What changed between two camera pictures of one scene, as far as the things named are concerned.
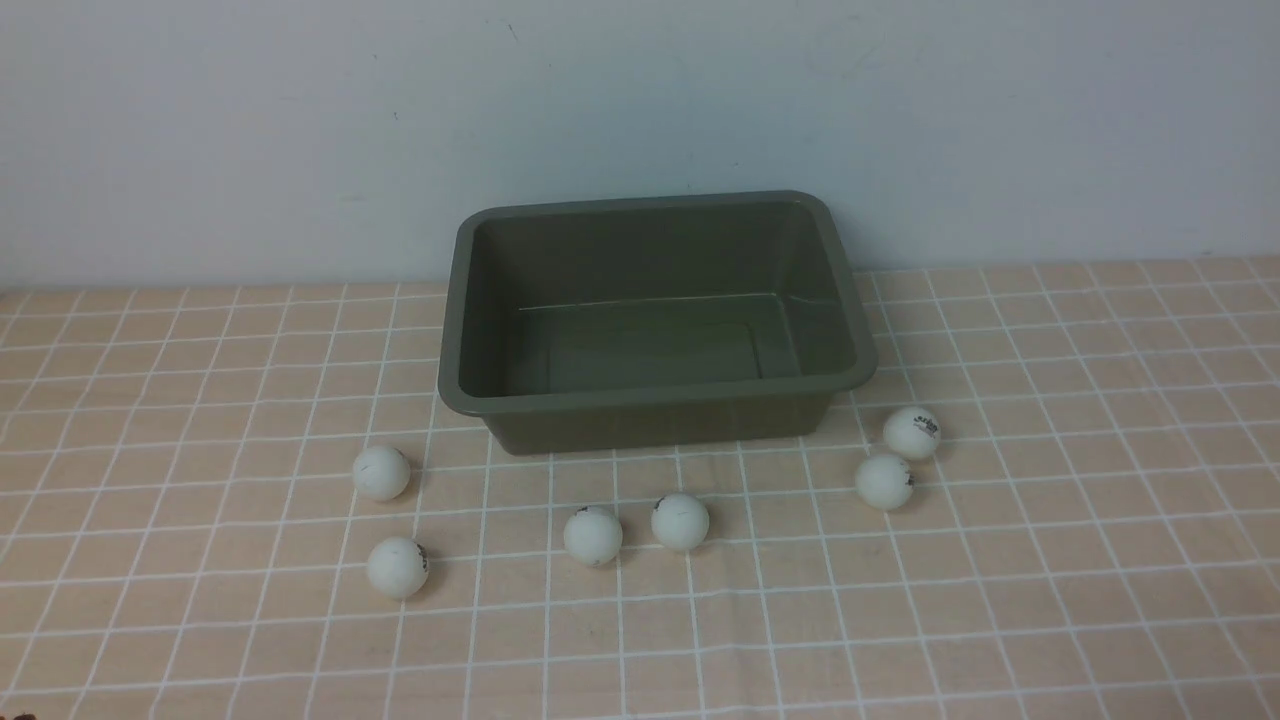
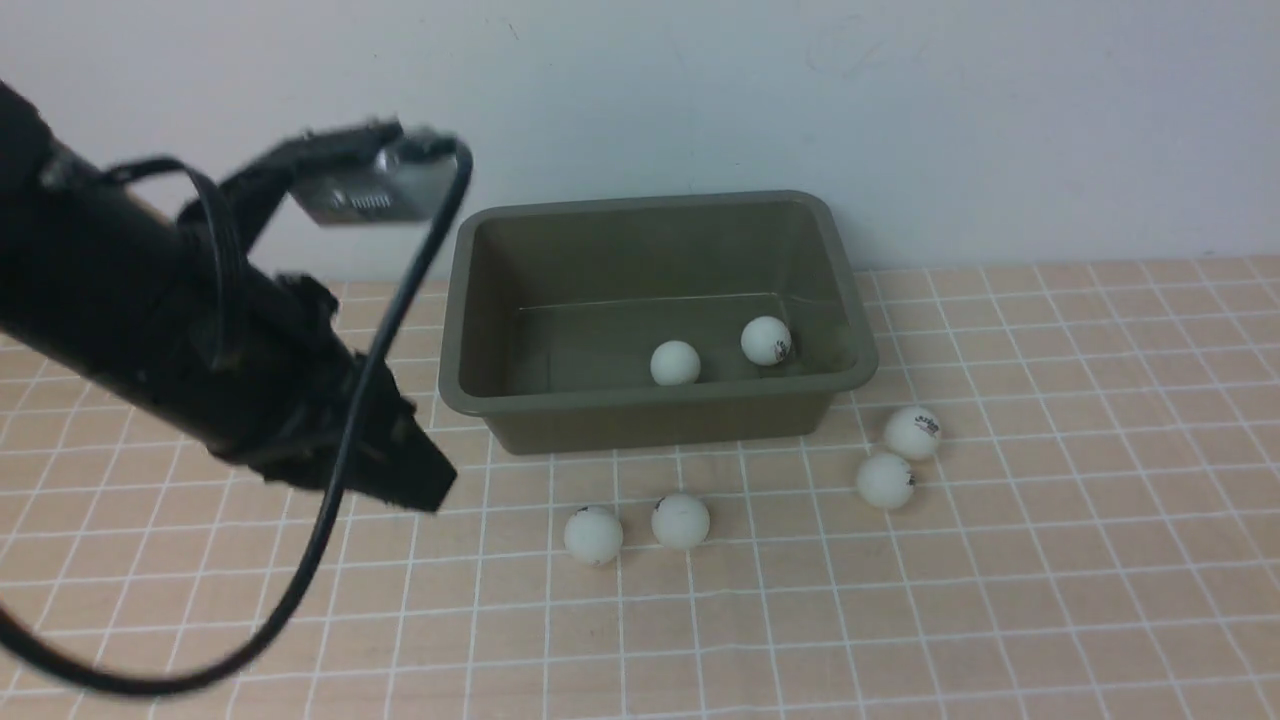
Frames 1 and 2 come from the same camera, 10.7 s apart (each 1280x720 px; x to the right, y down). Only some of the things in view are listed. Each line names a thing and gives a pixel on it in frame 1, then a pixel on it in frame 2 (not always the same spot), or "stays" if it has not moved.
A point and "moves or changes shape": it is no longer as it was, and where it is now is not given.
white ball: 884,482 stays
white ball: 911,432 stays
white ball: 381,473 moves or changes shape
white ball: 398,567 to 766,341
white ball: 592,535 stays
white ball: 679,520 stays
